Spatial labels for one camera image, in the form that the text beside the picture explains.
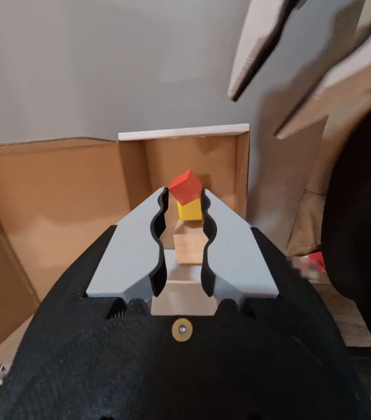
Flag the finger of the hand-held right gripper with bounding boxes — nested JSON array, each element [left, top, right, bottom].
[[274, 0, 371, 140], [228, 0, 304, 102]]

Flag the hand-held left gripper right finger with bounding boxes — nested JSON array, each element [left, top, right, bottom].
[[201, 189, 279, 301]]

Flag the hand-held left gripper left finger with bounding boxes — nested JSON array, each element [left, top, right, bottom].
[[86, 186, 169, 301]]

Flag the red wooden block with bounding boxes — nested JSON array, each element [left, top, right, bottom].
[[168, 169, 203, 205]]

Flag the white cardboard box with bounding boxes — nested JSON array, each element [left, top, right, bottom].
[[0, 123, 251, 368]]

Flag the grey desk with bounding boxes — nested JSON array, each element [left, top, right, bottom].
[[0, 0, 334, 260]]

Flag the light wooden block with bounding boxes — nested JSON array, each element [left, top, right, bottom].
[[173, 220, 206, 264]]

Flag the yellow wooden block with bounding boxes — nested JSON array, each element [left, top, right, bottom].
[[176, 197, 203, 221]]

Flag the person's beige trousers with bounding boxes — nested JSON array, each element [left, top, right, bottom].
[[286, 187, 329, 258]]

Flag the small red packet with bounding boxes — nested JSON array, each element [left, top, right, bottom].
[[308, 252, 325, 273]]

